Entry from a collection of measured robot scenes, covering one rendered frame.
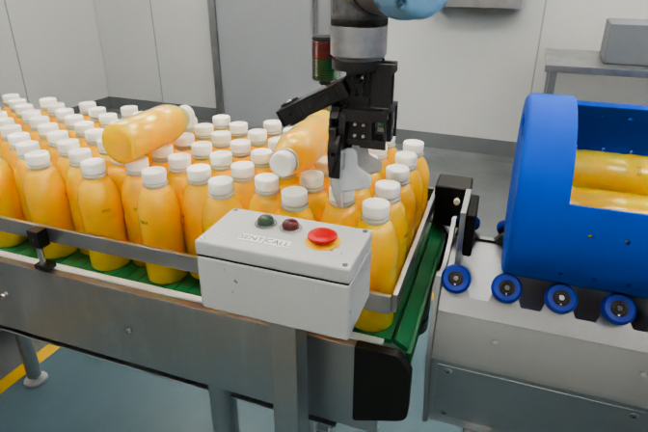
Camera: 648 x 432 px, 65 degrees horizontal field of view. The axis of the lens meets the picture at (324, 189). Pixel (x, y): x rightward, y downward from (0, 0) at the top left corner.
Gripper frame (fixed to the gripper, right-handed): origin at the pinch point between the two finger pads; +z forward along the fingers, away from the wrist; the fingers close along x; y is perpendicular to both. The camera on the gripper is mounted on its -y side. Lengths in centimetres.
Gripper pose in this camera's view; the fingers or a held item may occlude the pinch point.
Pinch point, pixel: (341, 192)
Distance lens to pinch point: 76.9
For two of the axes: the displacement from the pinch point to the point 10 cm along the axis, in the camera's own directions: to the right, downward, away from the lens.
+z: 0.0, 9.2, 4.0
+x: 3.4, -3.8, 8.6
